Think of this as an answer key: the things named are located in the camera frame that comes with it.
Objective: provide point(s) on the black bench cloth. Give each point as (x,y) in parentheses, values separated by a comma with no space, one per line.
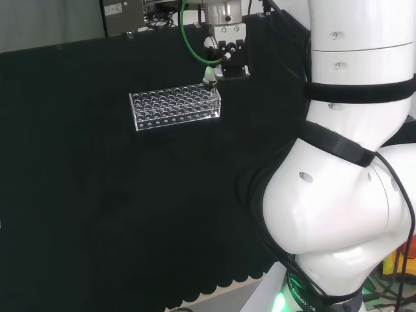
(97,195)

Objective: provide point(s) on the clear plastic test tube rack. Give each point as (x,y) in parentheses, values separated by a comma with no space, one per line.
(169,109)

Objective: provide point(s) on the clear glass test tube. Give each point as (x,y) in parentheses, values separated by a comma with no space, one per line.
(214,97)

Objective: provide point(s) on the grey metal cabinet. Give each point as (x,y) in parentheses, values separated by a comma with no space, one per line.
(122,16)

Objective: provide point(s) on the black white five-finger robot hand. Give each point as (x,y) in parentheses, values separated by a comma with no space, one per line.
(232,55)

